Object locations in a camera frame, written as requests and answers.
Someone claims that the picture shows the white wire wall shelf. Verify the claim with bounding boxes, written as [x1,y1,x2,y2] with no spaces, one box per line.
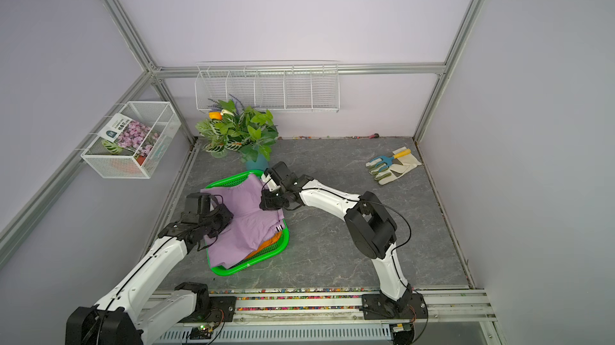
[195,60,340,112]

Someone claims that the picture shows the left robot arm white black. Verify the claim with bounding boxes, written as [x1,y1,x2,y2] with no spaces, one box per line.
[65,193,235,344]

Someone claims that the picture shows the purple pants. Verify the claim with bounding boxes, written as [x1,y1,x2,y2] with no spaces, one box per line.
[202,173,285,270]

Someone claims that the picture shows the cream gardening glove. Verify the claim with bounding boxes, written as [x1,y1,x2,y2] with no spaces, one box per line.
[365,146,423,186]

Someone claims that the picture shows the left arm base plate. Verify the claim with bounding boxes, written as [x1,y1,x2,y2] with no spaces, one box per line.
[183,295,236,324]

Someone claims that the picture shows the potted green plant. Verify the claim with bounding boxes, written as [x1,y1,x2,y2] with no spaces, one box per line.
[195,95,280,170]

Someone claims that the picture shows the blue garden fork yellow handle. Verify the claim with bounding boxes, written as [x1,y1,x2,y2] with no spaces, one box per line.
[366,148,412,168]

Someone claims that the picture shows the aluminium rail frame front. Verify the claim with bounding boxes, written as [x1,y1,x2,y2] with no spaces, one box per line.
[144,288,505,344]

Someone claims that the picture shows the white wire side basket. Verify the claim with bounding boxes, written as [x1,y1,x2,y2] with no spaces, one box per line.
[81,101,181,179]

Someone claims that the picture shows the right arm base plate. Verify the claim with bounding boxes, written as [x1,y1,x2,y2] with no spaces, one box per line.
[360,292,429,321]

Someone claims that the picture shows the purple flower picture card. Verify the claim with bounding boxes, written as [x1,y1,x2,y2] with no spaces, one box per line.
[97,113,160,159]

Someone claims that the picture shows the green plastic basket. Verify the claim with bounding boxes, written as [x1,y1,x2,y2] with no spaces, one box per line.
[203,170,290,277]

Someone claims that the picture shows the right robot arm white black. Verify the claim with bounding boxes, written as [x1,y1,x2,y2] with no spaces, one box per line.
[259,162,413,304]

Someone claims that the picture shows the orange pants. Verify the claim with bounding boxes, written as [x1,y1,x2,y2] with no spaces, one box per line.
[245,231,283,260]

